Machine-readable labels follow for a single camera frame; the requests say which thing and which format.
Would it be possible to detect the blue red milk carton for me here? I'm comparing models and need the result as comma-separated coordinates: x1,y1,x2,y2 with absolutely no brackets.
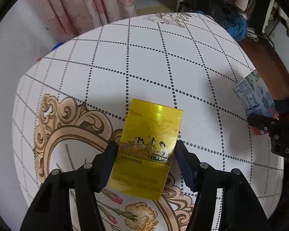
233,70,278,118

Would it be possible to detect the yellow cigarette box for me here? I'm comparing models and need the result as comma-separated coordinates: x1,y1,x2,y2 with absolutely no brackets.
109,99,183,201

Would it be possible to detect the blue black clothes pile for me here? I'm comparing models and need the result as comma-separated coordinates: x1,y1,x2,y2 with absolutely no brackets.
177,0,248,41

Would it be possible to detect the white patterned tablecloth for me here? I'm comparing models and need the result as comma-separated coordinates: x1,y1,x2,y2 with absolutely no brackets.
12,13,283,230

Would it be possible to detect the blue lid jar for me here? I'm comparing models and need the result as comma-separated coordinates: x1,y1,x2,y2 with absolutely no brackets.
51,42,64,52

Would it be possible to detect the pink floral curtain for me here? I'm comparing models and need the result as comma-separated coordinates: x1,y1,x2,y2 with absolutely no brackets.
29,0,136,42

